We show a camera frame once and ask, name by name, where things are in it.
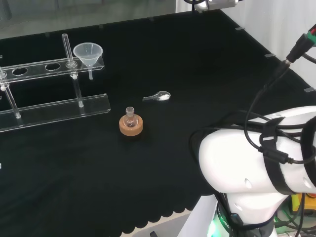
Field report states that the translucent plastic funnel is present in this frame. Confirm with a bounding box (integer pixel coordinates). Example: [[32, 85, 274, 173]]
[[73, 42, 104, 80]]

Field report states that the glass weighing funnel with powder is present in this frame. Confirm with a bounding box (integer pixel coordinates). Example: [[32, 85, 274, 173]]
[[142, 90, 171, 102]]

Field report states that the clear acrylic funnel stand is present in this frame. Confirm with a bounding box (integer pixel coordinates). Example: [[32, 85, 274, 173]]
[[0, 33, 111, 133]]

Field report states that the small round-bottom glass flask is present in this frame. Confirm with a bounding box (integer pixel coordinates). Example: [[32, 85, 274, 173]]
[[124, 106, 139, 129]]

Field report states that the black bench cloth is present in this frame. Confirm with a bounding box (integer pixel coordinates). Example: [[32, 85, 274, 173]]
[[0, 7, 316, 237]]

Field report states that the yellow stop button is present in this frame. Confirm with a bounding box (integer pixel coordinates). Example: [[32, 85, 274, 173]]
[[287, 192, 316, 215]]

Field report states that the cork ring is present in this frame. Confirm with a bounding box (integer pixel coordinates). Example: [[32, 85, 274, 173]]
[[118, 116, 144, 136]]

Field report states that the black cable bundle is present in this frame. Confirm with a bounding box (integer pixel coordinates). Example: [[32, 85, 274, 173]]
[[189, 111, 307, 158]]

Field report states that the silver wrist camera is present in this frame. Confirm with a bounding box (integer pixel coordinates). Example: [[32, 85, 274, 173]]
[[194, 0, 240, 12]]

